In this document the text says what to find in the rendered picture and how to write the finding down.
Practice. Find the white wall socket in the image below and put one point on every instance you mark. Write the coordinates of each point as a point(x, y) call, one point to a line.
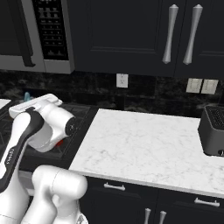
point(122, 80)

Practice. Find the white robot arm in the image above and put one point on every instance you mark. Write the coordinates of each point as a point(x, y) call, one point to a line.
point(55, 186)

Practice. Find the small teal object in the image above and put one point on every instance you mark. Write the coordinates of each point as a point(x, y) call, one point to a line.
point(26, 96)

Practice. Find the black toaster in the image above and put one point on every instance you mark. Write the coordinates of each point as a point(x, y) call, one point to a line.
point(210, 134)

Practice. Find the beige light switch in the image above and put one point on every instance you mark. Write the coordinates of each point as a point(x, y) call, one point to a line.
point(209, 86)
point(194, 85)

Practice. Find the dark wall cupboard door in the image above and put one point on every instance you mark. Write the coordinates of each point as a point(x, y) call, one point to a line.
point(211, 35)
point(122, 32)

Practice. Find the dark base cupboard door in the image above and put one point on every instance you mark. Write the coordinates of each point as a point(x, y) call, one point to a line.
point(116, 211)
point(192, 217)

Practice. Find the black hob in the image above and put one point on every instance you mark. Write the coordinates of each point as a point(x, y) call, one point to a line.
point(83, 116)

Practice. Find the silver microwave oven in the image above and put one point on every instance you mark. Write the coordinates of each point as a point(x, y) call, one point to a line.
point(55, 35)

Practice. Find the dark drawer front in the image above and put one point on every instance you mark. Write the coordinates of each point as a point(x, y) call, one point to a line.
point(137, 191)
point(180, 201)

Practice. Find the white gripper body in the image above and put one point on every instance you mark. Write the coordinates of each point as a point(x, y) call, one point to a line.
point(38, 102)

